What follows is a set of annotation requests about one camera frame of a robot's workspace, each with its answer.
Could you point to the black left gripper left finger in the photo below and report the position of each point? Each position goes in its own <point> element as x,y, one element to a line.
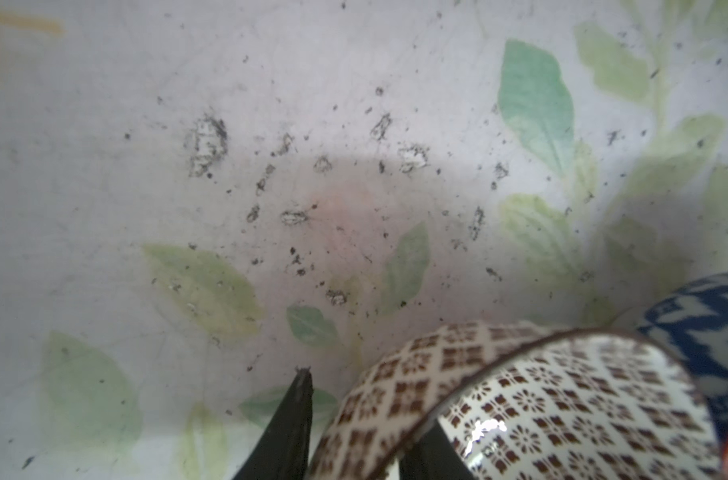
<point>283,450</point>

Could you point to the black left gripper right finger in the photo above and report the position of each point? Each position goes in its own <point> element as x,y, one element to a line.
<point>433,458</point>

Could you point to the brown lattice pattern bowl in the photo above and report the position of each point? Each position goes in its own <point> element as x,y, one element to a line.
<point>523,401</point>

